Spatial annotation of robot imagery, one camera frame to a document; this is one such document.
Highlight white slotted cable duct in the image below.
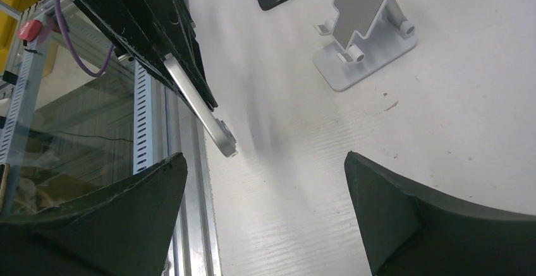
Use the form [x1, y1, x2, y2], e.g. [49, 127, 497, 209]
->
[133, 61, 154, 174]

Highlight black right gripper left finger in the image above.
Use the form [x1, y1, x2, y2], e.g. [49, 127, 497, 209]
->
[1, 152, 188, 275]

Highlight red emergency button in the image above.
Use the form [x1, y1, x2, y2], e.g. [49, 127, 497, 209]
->
[16, 20, 43, 42]

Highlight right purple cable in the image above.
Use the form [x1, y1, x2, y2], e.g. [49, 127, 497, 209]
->
[52, 0, 116, 78]

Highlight white folding phone stand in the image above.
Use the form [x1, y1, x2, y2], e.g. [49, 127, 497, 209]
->
[313, 0, 418, 92]

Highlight aluminium frame rail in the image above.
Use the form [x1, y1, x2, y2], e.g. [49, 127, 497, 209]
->
[151, 81, 222, 275]

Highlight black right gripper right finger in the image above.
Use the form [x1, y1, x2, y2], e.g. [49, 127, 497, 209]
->
[344, 152, 535, 275]

